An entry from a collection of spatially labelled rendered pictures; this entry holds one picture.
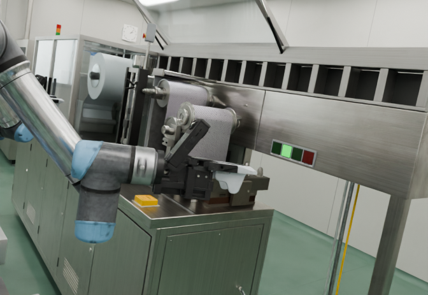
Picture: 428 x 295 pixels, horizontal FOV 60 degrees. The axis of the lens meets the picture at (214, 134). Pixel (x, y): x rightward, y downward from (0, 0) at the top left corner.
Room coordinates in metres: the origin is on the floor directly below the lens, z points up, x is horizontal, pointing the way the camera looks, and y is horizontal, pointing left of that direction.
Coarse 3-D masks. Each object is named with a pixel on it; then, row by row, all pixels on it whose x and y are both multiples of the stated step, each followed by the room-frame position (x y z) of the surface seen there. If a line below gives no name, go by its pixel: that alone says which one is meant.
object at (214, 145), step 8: (216, 128) 1.75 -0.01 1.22; (224, 128) 1.78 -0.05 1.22; (208, 136) 1.73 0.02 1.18; (216, 136) 1.76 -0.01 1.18; (224, 136) 1.79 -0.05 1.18; (200, 144) 1.70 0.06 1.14; (208, 144) 1.73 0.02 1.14; (216, 144) 1.76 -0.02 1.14; (224, 144) 1.80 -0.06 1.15; (192, 152) 1.68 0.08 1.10; (200, 152) 1.71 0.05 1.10; (208, 152) 1.74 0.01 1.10; (216, 152) 1.77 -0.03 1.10; (224, 152) 1.80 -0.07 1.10; (216, 160) 1.77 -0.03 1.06; (224, 160) 1.81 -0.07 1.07
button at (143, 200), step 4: (136, 196) 1.44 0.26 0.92; (140, 196) 1.44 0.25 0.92; (144, 196) 1.45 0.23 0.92; (148, 196) 1.46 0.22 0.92; (152, 196) 1.47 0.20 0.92; (136, 200) 1.43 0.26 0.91; (140, 200) 1.41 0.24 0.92; (144, 200) 1.40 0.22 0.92; (148, 200) 1.41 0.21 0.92; (152, 200) 1.42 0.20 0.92; (156, 200) 1.43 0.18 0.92; (140, 204) 1.40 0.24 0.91; (144, 204) 1.40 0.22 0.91; (148, 204) 1.41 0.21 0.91; (152, 204) 1.42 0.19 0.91; (156, 204) 1.43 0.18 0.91
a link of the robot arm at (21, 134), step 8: (0, 96) 1.24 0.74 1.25; (0, 104) 1.25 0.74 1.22; (0, 112) 1.26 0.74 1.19; (8, 112) 1.28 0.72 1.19; (0, 120) 1.28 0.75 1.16; (8, 120) 1.29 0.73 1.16; (16, 120) 1.31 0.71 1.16; (0, 128) 1.35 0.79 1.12; (8, 128) 1.31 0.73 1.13; (16, 128) 1.32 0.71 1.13; (24, 128) 1.33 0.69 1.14; (8, 136) 1.34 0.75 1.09; (16, 136) 1.32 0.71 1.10; (24, 136) 1.33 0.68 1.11; (32, 136) 1.36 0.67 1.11
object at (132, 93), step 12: (132, 72) 1.93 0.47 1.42; (144, 72) 1.86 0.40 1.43; (144, 84) 1.86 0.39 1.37; (132, 96) 1.94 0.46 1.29; (144, 96) 1.87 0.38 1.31; (120, 108) 1.96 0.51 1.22; (132, 108) 1.85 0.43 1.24; (120, 120) 1.95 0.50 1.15; (132, 120) 1.84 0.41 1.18; (120, 132) 1.96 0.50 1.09; (132, 132) 1.85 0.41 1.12; (132, 144) 1.85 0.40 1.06
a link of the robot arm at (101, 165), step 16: (80, 144) 0.67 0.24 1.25; (96, 144) 0.68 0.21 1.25; (112, 144) 0.69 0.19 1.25; (80, 160) 0.65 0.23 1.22; (96, 160) 0.66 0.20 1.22; (112, 160) 0.67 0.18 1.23; (128, 160) 0.68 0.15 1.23; (80, 176) 0.66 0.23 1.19; (96, 176) 0.66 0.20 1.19; (112, 176) 0.67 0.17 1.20; (128, 176) 0.68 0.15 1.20
